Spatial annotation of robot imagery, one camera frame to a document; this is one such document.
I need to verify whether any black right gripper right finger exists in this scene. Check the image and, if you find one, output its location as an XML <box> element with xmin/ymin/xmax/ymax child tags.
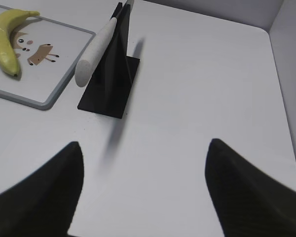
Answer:
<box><xmin>205</xmin><ymin>138</ymin><xmax>296</xmax><ymax>237</ymax></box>

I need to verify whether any cleaver with white handle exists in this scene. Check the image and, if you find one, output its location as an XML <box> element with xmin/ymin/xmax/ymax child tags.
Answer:
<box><xmin>74</xmin><ymin>11</ymin><xmax>121</xmax><ymax>87</ymax></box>

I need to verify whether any yellow plastic banana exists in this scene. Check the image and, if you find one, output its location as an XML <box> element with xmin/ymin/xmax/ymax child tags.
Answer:
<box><xmin>0</xmin><ymin>9</ymin><xmax>40</xmax><ymax>77</ymax></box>

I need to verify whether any black knife stand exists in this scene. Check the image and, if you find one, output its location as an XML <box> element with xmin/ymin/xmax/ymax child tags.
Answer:
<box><xmin>77</xmin><ymin>0</ymin><xmax>140</xmax><ymax>119</ymax></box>

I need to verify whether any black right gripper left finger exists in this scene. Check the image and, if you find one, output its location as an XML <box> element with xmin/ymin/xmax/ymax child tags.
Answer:
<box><xmin>0</xmin><ymin>141</ymin><xmax>84</xmax><ymax>237</ymax></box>

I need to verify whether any white grey-rimmed cutting board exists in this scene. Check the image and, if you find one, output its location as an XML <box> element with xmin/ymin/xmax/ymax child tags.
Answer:
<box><xmin>0</xmin><ymin>16</ymin><xmax>95</xmax><ymax>110</ymax></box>

